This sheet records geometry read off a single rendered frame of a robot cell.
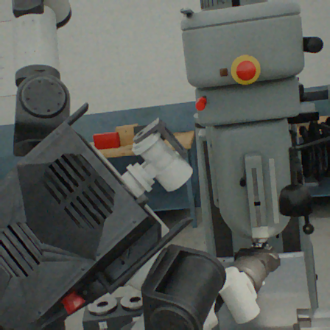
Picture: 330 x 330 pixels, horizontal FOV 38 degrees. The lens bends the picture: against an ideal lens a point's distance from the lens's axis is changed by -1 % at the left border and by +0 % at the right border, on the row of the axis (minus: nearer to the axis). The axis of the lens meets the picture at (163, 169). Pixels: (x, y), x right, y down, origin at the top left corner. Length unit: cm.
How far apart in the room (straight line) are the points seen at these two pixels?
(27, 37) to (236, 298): 73
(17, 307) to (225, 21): 68
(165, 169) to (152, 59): 466
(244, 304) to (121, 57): 464
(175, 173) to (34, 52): 36
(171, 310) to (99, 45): 498
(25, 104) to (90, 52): 480
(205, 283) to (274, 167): 47
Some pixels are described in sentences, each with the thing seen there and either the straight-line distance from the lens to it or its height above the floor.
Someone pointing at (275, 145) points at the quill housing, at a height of 156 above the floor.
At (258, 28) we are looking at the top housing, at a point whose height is 184.
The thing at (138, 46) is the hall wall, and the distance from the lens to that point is 556.
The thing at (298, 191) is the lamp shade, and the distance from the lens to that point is 108.
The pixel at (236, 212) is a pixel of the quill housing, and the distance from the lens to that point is 126.
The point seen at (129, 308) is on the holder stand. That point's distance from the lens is 150.
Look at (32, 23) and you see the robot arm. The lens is 104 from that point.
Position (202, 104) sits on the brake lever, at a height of 170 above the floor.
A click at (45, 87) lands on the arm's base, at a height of 179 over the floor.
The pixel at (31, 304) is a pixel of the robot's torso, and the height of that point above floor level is 148.
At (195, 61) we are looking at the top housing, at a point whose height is 179.
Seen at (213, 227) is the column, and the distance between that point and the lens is 177.
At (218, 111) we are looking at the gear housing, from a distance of 116.
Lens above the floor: 183
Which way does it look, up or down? 14 degrees down
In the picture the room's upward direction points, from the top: 8 degrees counter-clockwise
